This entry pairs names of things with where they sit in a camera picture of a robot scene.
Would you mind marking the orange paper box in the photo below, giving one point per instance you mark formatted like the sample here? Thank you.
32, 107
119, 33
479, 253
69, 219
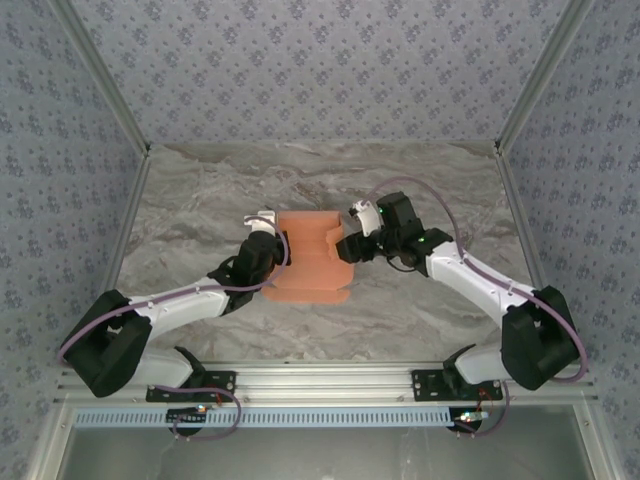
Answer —
310, 270

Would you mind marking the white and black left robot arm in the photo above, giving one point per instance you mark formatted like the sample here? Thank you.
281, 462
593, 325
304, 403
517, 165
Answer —
185, 305

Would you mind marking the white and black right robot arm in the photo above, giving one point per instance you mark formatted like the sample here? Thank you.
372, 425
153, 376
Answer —
475, 280

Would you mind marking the small LED circuit board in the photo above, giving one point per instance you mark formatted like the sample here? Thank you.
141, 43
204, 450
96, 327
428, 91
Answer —
472, 415
200, 410

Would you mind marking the grey metal panel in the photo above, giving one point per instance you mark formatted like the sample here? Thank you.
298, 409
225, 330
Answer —
320, 457

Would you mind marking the aluminium table side rail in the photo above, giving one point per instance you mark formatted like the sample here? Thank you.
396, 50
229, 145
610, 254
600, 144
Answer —
134, 200
520, 220

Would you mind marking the aluminium slotted base rail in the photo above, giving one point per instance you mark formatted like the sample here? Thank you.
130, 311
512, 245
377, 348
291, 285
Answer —
320, 385

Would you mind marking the aluminium corner post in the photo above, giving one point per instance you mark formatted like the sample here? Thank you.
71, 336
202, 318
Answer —
100, 75
545, 75

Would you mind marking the aluminium lower frame leg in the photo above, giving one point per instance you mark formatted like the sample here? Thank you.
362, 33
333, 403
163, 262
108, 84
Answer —
600, 450
47, 450

